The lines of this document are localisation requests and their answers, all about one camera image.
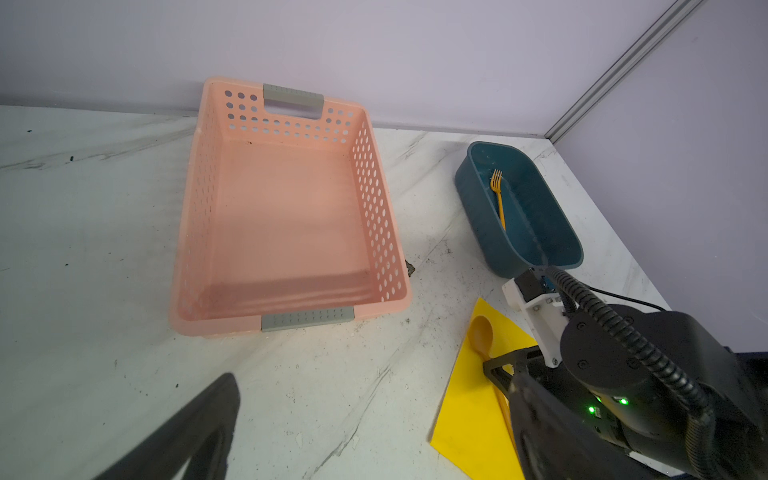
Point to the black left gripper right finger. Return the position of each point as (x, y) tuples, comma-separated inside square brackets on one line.
[(552, 443)]

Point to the small dark debris piece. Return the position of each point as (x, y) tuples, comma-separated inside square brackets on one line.
[(410, 268)]

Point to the yellow plastic fork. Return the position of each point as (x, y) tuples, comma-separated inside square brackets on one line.
[(495, 185)]

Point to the teal oval plastic tub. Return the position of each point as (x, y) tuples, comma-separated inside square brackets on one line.
[(537, 233)]

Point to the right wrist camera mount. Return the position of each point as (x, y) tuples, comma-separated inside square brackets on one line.
[(542, 310)]

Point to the pink perforated plastic basket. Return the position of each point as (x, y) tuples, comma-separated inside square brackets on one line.
[(287, 221)]

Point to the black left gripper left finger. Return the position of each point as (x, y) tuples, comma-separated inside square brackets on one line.
[(195, 442)]

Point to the aluminium frame post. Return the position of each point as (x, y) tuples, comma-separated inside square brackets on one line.
[(652, 38)]

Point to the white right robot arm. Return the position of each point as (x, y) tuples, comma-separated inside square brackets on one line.
[(615, 387)]

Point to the yellow plastic spoon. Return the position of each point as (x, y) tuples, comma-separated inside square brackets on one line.
[(481, 340)]

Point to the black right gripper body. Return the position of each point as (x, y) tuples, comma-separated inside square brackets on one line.
[(500, 370)]

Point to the yellow paper napkin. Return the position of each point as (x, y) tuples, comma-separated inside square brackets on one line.
[(470, 430)]

